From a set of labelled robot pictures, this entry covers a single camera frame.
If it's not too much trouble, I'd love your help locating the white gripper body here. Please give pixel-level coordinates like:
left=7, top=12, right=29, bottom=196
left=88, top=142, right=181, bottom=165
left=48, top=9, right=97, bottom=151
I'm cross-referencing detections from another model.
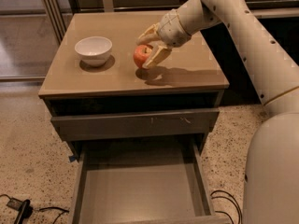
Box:
left=157, top=9, right=192, bottom=48

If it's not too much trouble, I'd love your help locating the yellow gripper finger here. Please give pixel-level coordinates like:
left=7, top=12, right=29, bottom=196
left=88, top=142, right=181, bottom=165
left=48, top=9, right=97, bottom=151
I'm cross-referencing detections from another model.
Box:
left=136, top=23, right=160, bottom=45
left=142, top=45, right=172, bottom=69

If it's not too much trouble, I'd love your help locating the red apple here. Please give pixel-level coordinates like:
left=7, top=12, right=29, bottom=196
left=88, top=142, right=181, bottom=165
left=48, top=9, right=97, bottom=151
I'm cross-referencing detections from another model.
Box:
left=133, top=45, right=152, bottom=68

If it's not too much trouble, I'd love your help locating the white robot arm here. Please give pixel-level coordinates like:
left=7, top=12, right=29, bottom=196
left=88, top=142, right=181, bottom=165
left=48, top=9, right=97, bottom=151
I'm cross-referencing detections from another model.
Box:
left=137, top=0, right=299, bottom=224

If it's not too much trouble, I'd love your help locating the grey drawer cabinet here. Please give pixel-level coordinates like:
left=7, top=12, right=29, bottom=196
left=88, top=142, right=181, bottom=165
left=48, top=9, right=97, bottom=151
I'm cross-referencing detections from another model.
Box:
left=39, top=11, right=229, bottom=156

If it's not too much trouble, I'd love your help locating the closed grey top drawer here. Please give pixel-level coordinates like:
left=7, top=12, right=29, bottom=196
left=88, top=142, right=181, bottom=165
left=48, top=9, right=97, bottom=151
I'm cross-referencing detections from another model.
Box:
left=51, top=108, right=219, bottom=142

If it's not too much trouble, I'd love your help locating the open grey middle drawer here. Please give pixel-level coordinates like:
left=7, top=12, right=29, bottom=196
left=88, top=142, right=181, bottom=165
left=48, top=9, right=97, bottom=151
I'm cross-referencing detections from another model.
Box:
left=67, top=136, right=231, bottom=224

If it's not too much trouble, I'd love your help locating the white ceramic bowl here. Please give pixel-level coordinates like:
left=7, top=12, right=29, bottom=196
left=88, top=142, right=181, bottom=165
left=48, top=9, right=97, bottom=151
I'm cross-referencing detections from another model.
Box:
left=75, top=36, right=112, bottom=67

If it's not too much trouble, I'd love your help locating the blue tape piece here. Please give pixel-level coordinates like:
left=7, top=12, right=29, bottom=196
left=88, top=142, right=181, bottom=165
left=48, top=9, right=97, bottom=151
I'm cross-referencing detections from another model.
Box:
left=68, top=156, right=76, bottom=162

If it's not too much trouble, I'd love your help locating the black power adapter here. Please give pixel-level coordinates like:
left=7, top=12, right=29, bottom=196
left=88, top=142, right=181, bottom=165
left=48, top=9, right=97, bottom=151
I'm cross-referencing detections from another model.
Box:
left=7, top=198, right=33, bottom=224

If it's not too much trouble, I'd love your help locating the black looped cable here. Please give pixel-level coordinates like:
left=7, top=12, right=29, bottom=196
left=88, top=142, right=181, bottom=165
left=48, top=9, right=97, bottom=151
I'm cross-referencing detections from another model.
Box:
left=210, top=189, right=243, bottom=224

